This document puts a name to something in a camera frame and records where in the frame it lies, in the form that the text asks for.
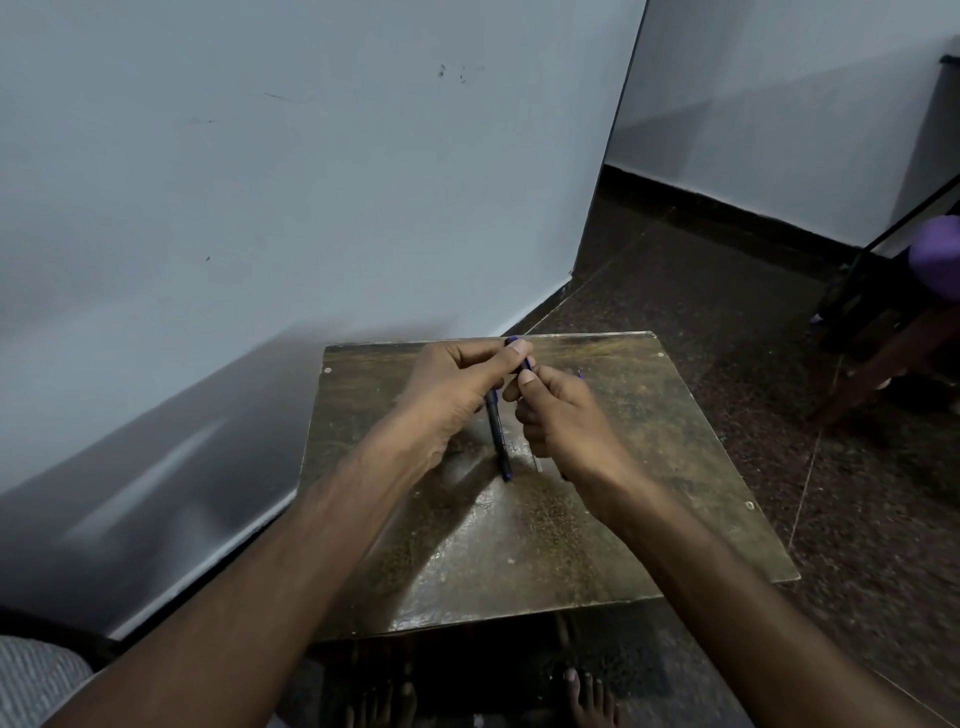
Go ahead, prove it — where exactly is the person's right hand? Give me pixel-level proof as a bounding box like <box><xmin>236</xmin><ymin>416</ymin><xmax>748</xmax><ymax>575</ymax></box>
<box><xmin>501</xmin><ymin>365</ymin><xmax>648</xmax><ymax>513</ymax></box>

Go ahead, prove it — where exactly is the person's left hand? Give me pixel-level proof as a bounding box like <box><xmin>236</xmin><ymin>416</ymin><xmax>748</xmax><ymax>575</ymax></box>
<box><xmin>388</xmin><ymin>337</ymin><xmax>536</xmax><ymax>475</ymax></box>

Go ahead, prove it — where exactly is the dark blue pen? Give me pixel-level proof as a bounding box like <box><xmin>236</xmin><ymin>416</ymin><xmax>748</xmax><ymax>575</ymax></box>
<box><xmin>483</xmin><ymin>336</ymin><xmax>537</xmax><ymax>483</ymax></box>

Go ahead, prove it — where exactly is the person's right forearm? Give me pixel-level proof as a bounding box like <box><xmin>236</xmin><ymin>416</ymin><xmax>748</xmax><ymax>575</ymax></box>
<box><xmin>585</xmin><ymin>478</ymin><xmax>942</xmax><ymax>728</ymax></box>

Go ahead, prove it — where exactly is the person's left forearm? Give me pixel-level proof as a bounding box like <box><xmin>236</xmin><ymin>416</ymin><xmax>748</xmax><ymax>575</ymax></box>
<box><xmin>43</xmin><ymin>420</ymin><xmax>423</xmax><ymax>728</ymax></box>

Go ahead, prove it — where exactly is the person's right foot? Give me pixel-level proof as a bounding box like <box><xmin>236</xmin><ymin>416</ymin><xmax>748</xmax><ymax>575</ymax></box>
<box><xmin>562</xmin><ymin>667</ymin><xmax>621</xmax><ymax>728</ymax></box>

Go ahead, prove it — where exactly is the person's foot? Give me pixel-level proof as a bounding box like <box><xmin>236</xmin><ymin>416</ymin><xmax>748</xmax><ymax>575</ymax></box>
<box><xmin>346</xmin><ymin>678</ymin><xmax>418</xmax><ymax>728</ymax></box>
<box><xmin>562</xmin><ymin>667</ymin><xmax>621</xmax><ymax>728</ymax></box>

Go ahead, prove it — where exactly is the person's left foot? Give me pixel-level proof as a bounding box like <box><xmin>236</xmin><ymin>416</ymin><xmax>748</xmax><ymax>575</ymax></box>
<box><xmin>346</xmin><ymin>678</ymin><xmax>418</xmax><ymax>728</ymax></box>

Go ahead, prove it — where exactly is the black tripod stand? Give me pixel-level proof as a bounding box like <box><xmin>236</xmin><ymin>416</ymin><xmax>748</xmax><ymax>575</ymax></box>
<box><xmin>810</xmin><ymin>174</ymin><xmax>960</xmax><ymax>354</ymax></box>

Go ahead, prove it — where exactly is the brown wooden chair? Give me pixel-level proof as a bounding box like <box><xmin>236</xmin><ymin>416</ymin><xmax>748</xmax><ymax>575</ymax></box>
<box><xmin>811</xmin><ymin>296</ymin><xmax>960</xmax><ymax>427</ymax></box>

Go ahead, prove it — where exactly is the purple round cushion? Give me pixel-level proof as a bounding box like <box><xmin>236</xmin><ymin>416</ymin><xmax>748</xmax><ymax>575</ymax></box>
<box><xmin>908</xmin><ymin>214</ymin><xmax>960</xmax><ymax>303</ymax></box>

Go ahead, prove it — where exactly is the grey woven cloth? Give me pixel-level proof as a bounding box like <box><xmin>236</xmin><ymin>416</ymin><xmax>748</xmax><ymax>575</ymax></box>
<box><xmin>0</xmin><ymin>636</ymin><xmax>95</xmax><ymax>728</ymax></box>

